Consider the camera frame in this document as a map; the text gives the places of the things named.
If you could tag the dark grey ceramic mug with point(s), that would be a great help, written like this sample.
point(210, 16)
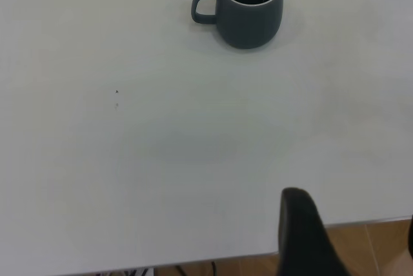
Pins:
point(248, 27)

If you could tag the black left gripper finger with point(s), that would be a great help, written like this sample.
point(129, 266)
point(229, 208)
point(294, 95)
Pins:
point(303, 240)

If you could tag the black blurry object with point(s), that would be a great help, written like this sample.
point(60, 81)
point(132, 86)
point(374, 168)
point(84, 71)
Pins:
point(411, 250)

